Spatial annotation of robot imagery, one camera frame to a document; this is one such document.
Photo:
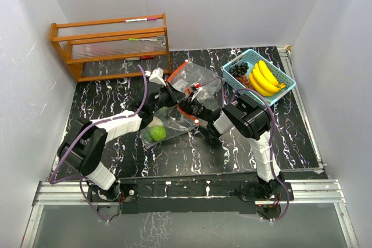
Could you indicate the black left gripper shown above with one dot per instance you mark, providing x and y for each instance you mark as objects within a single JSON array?
[{"x": 175, "y": 95}]

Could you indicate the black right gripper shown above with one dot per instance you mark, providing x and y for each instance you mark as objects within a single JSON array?
[{"x": 186, "y": 105}]

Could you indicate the clear bag with green food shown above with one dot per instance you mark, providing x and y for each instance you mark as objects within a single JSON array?
[{"x": 174, "y": 122}]

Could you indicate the clear zip bag red seal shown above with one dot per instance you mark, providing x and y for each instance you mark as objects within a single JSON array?
[{"x": 189, "y": 74}]

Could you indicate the red fake grape bunch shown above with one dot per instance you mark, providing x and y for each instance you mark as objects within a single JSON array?
[{"x": 244, "y": 81}]

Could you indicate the dark fake grape bunch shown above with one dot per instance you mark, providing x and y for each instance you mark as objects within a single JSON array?
[{"x": 239, "y": 69}]

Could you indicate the yellow fake banana bunch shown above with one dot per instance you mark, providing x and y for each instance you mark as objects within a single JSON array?
[{"x": 263, "y": 80}]

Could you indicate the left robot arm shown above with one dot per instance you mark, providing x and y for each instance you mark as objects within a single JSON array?
[{"x": 83, "y": 146}]

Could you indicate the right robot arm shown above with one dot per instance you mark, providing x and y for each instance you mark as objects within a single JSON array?
[{"x": 253, "y": 121}]

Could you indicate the white fake garlic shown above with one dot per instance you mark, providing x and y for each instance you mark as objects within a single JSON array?
[{"x": 156, "y": 122}]

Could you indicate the orange wooden rack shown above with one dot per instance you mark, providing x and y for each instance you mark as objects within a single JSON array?
[{"x": 126, "y": 38}]

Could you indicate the light blue plastic basket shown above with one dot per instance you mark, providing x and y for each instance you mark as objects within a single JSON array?
[{"x": 251, "y": 70}]

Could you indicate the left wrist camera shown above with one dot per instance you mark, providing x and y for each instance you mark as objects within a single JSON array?
[{"x": 157, "y": 77}]

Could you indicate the aluminium frame rail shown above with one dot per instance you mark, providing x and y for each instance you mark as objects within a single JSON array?
[{"x": 300, "y": 191}]

